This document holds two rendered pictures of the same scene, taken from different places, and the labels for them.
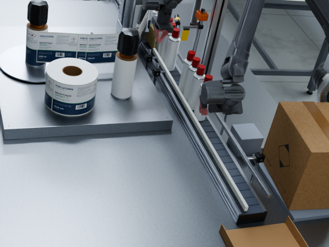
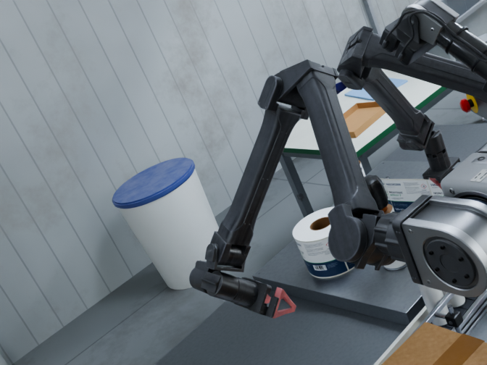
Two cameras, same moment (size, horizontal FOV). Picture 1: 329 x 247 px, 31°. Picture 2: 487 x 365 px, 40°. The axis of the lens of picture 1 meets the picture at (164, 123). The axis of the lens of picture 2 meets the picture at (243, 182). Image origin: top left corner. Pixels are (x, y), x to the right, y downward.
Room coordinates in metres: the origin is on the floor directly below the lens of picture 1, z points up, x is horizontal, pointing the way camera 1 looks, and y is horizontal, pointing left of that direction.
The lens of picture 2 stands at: (1.52, -1.50, 2.00)
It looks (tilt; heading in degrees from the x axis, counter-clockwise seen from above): 21 degrees down; 82
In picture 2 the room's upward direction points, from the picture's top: 25 degrees counter-clockwise
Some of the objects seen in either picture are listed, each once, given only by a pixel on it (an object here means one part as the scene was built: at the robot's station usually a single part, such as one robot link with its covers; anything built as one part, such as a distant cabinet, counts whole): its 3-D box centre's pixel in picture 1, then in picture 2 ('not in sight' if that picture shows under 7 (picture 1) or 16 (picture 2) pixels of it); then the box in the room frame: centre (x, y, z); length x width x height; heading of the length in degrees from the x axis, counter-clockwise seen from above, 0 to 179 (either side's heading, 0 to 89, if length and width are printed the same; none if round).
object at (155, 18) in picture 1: (163, 17); (438, 160); (2.28, 0.09, 1.18); 0.10 x 0.07 x 0.07; 25
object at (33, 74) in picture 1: (35, 63); not in sight; (2.19, 0.60, 0.89); 0.31 x 0.31 x 0.01
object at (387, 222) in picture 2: not in sight; (407, 236); (1.85, -0.61, 1.45); 0.09 x 0.08 x 0.12; 21
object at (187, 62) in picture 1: (187, 73); not in sight; (2.20, -0.05, 0.98); 0.05 x 0.05 x 0.20
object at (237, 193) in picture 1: (192, 116); (422, 313); (2.00, -0.10, 0.91); 1.07 x 0.01 x 0.02; 25
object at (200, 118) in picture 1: (203, 97); (430, 290); (2.04, -0.13, 0.98); 0.05 x 0.05 x 0.20
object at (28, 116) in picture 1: (72, 74); (393, 227); (2.21, 0.44, 0.86); 0.80 x 0.67 x 0.05; 25
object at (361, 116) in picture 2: not in sight; (356, 119); (2.65, 1.64, 0.82); 0.34 x 0.24 x 0.04; 26
